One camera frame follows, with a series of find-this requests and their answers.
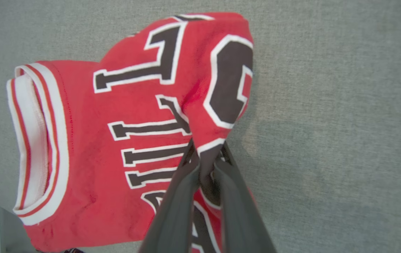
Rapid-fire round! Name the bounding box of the grey fabric sofa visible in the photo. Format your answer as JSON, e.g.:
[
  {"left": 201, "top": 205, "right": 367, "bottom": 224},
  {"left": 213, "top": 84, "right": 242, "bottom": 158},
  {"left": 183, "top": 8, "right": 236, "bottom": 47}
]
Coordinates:
[{"left": 0, "top": 0, "right": 401, "bottom": 253}]

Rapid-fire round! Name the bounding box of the red basketball jersey shirt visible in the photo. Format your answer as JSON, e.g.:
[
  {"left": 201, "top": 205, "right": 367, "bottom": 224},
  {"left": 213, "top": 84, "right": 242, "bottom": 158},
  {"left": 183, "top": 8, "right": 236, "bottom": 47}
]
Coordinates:
[{"left": 6, "top": 12, "right": 258, "bottom": 253}]

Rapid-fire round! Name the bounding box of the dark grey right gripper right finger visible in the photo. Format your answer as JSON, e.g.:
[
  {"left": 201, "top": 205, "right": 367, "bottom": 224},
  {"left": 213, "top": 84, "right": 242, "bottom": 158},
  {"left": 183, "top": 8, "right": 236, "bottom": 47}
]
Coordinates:
[{"left": 214, "top": 142, "right": 277, "bottom": 253}]

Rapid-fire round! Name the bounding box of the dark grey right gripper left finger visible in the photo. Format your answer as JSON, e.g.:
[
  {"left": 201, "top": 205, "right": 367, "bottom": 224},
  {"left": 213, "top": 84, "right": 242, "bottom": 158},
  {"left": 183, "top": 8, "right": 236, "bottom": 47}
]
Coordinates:
[{"left": 138, "top": 140, "right": 201, "bottom": 253}]

